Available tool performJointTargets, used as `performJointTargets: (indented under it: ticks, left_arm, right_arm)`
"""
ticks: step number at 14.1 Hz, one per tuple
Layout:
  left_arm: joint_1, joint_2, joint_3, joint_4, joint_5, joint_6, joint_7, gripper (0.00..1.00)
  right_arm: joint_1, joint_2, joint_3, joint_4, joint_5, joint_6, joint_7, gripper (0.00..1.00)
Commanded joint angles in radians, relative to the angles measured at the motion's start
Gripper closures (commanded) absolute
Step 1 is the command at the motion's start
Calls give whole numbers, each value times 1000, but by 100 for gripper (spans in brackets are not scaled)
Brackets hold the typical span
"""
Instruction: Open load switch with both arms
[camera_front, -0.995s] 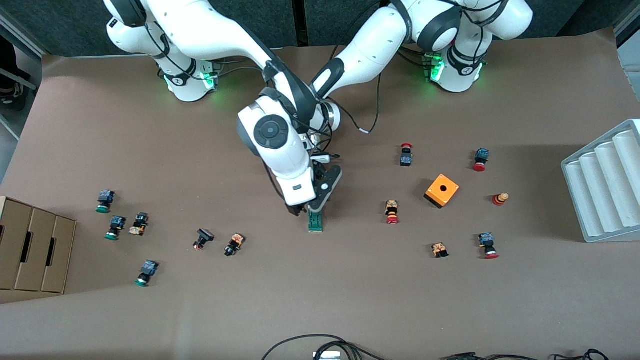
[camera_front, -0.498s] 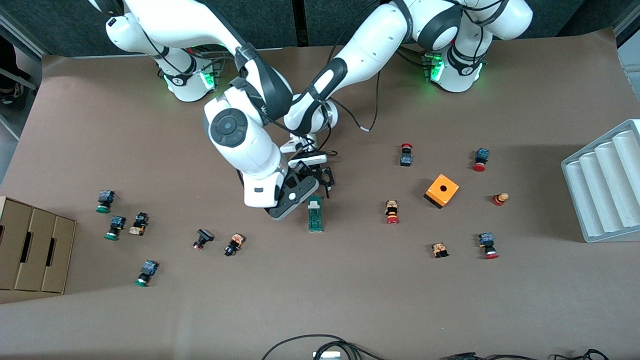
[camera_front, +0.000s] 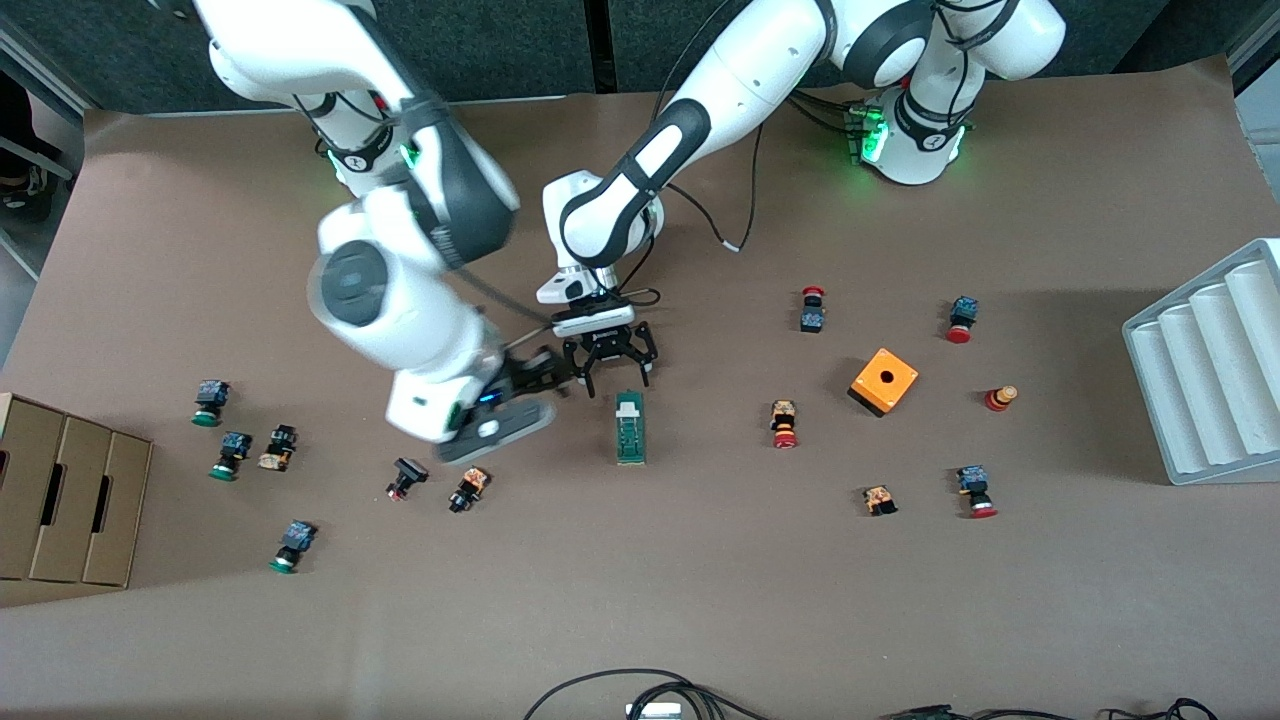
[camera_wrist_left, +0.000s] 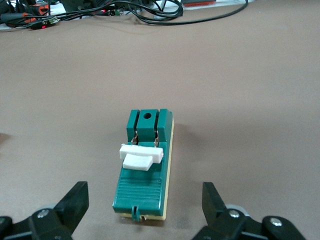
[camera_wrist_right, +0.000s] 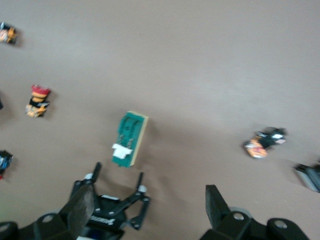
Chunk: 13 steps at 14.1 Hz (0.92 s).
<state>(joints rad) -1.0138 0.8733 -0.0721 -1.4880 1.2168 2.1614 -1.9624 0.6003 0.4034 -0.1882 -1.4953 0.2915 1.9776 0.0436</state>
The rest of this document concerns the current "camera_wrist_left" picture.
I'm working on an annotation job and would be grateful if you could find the black looped cable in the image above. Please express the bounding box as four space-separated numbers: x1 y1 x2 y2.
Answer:
109 0 250 26

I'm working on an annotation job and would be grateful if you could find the green load switch white lever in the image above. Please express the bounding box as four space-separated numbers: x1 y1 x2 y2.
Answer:
112 108 175 222

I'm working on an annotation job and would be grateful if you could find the small white device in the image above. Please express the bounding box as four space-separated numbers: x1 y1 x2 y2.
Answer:
149 0 183 20

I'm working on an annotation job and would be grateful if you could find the red flat object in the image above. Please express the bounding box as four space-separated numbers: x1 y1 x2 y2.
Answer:
181 0 216 8

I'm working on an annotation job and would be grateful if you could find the orange black device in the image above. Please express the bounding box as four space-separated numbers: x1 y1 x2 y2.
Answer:
14 0 51 25

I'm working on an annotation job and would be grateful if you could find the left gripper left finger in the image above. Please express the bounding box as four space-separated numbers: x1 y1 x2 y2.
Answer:
12 181 90 240

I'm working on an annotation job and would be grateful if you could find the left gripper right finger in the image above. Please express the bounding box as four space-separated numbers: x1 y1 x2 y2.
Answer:
192 181 307 240

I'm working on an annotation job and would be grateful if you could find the brown paper table cover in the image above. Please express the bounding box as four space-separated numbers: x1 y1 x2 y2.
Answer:
0 0 320 240

